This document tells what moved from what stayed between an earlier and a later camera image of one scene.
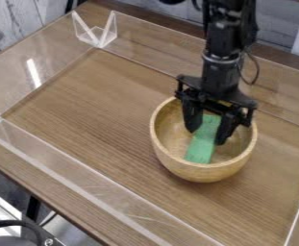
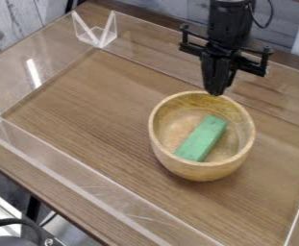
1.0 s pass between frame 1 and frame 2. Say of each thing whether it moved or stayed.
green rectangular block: moved
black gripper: moved
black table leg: stayed
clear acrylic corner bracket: stayed
